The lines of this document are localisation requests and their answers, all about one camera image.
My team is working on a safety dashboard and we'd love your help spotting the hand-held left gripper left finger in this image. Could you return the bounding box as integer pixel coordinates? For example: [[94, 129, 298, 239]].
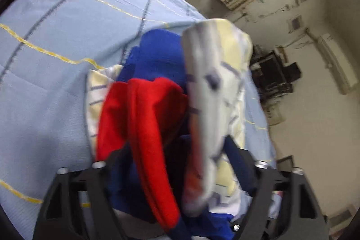
[[32, 144, 135, 240]]

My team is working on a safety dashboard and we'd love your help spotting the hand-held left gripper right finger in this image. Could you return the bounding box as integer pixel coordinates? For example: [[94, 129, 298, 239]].
[[222, 135, 329, 240]]

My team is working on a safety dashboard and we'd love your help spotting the dark desk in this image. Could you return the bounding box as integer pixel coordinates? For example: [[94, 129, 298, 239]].
[[249, 45, 301, 102]]

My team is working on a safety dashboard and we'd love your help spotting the light blue checked bedsheet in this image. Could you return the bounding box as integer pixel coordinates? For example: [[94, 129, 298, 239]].
[[0, 0, 277, 240]]

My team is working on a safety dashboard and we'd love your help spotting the white wall air conditioner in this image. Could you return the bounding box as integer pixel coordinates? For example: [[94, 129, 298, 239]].
[[317, 33, 357, 95]]

